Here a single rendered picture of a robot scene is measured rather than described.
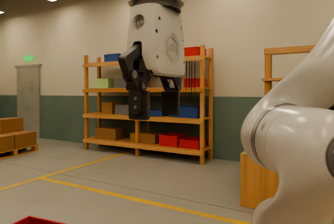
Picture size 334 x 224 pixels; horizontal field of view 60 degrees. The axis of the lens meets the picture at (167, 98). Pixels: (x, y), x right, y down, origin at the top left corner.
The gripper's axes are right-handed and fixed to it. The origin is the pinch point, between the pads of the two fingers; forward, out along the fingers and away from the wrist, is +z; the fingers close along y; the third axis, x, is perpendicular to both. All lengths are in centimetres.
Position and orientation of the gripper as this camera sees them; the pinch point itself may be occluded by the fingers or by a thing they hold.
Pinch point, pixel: (156, 111)
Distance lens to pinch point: 44.1
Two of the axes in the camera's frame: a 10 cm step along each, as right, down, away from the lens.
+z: 0.0, 10.0, 0.2
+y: 4.8, -0.2, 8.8
